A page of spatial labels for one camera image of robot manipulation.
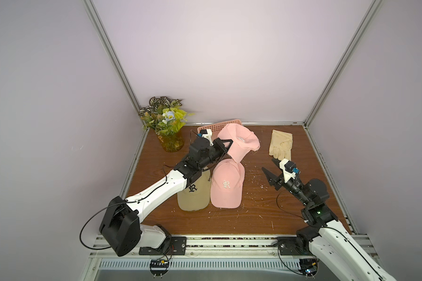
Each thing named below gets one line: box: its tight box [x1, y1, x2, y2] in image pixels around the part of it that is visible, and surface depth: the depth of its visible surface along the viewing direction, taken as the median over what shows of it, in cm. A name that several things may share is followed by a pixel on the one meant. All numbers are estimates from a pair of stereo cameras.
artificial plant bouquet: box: [138, 96, 195, 136], surface depth 100 cm
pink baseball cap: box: [210, 158, 245, 209], surface depth 89 cm
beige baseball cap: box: [177, 169, 212, 212], surface depth 88 cm
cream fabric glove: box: [268, 129, 294, 161], surface depth 112 cm
